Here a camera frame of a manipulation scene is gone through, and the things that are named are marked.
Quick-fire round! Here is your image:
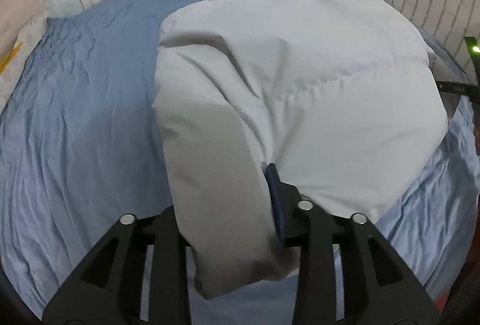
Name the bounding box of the light grey puffer jacket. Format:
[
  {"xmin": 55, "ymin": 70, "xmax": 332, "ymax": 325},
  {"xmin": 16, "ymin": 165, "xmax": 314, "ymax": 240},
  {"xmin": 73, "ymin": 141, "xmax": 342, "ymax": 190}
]
[{"xmin": 153, "ymin": 0, "xmax": 455, "ymax": 299}]

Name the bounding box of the blue bed sheet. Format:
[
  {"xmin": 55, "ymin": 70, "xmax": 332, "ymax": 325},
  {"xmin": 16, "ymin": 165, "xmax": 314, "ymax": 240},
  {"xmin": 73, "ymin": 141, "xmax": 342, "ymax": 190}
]
[{"xmin": 1, "ymin": 0, "xmax": 479, "ymax": 324}]

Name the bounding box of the yellow strap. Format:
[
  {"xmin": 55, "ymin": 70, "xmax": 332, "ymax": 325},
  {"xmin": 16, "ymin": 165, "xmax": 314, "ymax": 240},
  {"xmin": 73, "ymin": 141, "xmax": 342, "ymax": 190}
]
[{"xmin": 0, "ymin": 42, "xmax": 24, "ymax": 72}]

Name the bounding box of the pink beige pillow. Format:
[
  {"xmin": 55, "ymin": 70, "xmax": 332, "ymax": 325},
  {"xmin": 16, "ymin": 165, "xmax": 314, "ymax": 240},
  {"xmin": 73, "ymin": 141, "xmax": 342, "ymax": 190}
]
[{"xmin": 0, "ymin": 0, "xmax": 47, "ymax": 59}]

